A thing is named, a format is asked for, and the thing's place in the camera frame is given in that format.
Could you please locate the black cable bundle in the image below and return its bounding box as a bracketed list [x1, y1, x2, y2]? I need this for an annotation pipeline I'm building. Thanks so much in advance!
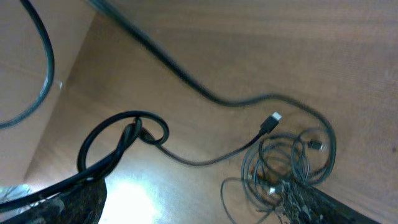
[76, 0, 338, 224]

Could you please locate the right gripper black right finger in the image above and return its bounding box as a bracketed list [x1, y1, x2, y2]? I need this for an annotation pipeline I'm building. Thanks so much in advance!
[282, 180, 378, 224]

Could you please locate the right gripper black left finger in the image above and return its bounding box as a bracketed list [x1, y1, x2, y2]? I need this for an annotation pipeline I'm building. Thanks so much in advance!
[1, 179, 107, 224]

